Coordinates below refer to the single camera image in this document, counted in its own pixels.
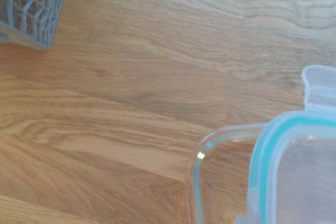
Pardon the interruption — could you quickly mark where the grey plastic utensil basket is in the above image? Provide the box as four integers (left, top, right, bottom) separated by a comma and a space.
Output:
0, 0, 72, 51

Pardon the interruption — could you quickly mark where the clear lid with teal seal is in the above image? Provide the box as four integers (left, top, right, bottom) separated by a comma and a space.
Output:
235, 64, 336, 224

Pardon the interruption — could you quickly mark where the clear glass food container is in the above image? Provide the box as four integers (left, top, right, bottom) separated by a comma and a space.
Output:
186, 123, 270, 224

